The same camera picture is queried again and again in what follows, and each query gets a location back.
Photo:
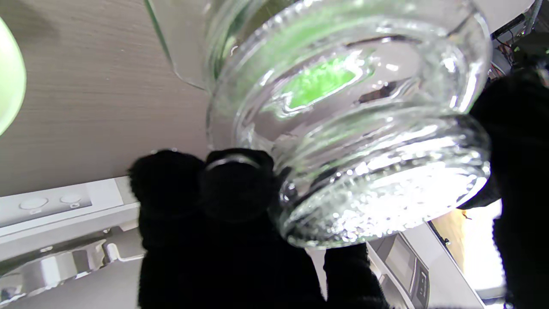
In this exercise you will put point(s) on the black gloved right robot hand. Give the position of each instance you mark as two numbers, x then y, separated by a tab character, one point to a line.
214	257

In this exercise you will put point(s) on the clear glass jar lid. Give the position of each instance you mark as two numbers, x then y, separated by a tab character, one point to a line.
377	180

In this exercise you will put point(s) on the clear glass jar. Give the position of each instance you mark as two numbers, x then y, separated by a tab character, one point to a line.
180	38

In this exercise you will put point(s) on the cream plastic funnel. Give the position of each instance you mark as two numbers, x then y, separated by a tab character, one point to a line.
9	77

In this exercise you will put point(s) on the printed kitchen backdrop poster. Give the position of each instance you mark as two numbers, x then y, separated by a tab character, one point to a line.
64	223

